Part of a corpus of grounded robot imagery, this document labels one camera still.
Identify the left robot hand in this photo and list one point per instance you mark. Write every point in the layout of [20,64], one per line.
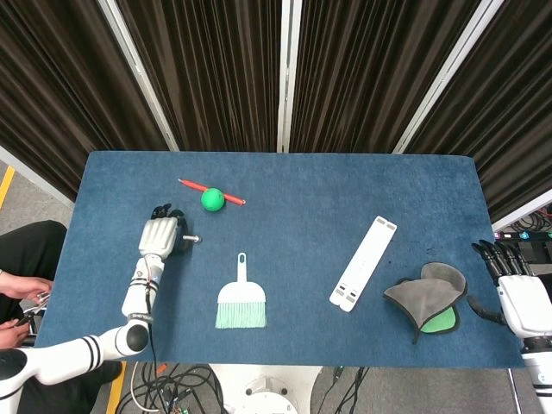
[161,235]

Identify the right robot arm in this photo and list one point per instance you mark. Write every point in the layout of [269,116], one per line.
[537,366]

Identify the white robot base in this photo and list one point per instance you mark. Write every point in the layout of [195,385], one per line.
[265,390]

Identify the person in black clothes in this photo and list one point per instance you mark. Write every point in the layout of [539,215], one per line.
[23,259]

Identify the white folding stand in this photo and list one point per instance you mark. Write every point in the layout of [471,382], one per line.
[363,264]

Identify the dark pleated curtain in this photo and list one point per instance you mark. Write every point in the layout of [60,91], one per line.
[276,73]

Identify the power strip with plugs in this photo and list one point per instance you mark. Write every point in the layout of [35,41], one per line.
[524,236]

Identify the grey green cloth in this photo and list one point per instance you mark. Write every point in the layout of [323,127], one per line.
[424,297]

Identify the green ball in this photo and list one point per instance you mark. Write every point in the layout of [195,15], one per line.
[212,200]

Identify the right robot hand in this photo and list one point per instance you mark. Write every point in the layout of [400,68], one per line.
[519,302]

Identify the white brush green bristles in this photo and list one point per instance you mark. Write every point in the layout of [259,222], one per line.
[241,299]

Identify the red pen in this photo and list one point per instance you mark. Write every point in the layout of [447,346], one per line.
[196,186]

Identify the small white peg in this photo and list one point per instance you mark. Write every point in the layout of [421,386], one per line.
[192,237]

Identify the white frame post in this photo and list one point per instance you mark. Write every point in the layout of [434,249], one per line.
[290,75]
[522,213]
[26,170]
[446,75]
[140,75]

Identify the blue table mat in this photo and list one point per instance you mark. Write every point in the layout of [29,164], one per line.
[280,241]

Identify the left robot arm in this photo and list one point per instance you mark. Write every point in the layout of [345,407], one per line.
[108,328]

